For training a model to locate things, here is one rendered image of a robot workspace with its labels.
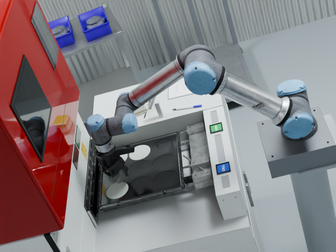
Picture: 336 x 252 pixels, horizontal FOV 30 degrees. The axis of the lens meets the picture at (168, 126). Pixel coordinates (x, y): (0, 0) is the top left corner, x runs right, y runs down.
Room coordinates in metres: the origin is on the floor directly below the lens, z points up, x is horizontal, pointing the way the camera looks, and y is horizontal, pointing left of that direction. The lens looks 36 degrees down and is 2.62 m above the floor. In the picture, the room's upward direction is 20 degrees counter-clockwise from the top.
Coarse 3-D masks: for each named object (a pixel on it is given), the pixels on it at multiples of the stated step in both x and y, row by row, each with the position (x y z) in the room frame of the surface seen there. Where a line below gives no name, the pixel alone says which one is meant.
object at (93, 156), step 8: (96, 152) 2.35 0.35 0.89; (96, 160) 2.31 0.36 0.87; (96, 168) 2.26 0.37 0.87; (96, 176) 2.20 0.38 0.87; (96, 184) 2.15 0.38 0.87; (88, 192) 2.03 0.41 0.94; (96, 192) 2.10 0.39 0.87; (88, 200) 1.98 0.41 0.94; (96, 200) 2.05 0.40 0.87; (88, 208) 1.93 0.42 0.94; (96, 208) 2.00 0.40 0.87; (96, 216) 1.96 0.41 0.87; (96, 224) 1.92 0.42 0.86
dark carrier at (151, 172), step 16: (144, 144) 2.26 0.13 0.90; (160, 144) 2.22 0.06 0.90; (176, 144) 2.18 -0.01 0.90; (128, 160) 2.19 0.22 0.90; (144, 160) 2.15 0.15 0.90; (160, 160) 2.12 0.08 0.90; (176, 160) 2.08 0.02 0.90; (128, 176) 2.09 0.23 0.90; (144, 176) 2.05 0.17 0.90; (160, 176) 2.02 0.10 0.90; (176, 176) 1.98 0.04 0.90; (128, 192) 1.99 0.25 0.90; (144, 192) 1.95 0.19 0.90
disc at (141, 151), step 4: (136, 148) 2.26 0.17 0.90; (140, 148) 2.25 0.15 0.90; (144, 148) 2.23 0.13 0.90; (148, 148) 2.22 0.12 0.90; (132, 152) 2.24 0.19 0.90; (136, 152) 2.23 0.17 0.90; (140, 152) 2.22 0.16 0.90; (144, 152) 2.21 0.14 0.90; (148, 152) 2.20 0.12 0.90; (132, 156) 2.21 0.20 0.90; (136, 156) 2.20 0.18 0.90; (140, 156) 2.19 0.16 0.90; (144, 156) 2.18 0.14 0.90
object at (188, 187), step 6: (186, 186) 1.96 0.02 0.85; (192, 186) 1.95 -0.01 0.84; (174, 192) 1.97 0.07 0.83; (180, 192) 1.96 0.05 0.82; (150, 198) 1.98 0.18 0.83; (156, 198) 1.98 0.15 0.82; (120, 204) 2.01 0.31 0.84; (126, 204) 2.00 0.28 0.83; (132, 204) 2.00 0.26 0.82; (108, 210) 2.02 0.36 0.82
